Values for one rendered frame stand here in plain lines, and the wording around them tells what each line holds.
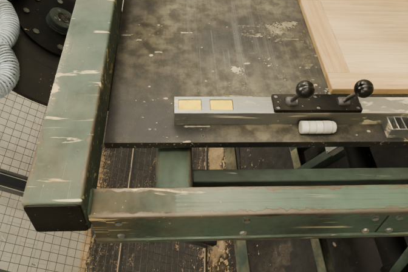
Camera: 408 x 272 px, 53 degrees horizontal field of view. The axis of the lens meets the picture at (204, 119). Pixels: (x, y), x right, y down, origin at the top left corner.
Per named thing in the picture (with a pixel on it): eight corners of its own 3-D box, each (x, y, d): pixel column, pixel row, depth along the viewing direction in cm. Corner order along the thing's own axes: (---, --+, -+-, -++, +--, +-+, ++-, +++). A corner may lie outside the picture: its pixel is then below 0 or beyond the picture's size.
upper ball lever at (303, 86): (298, 110, 93) (318, 96, 79) (281, 110, 92) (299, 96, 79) (297, 95, 93) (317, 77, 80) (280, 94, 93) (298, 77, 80)
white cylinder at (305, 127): (299, 136, 92) (334, 136, 92) (303, 128, 90) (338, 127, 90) (297, 126, 94) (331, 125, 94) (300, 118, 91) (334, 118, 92)
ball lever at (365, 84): (350, 111, 93) (378, 95, 80) (333, 111, 93) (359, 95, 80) (348, 95, 94) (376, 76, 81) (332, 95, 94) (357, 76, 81)
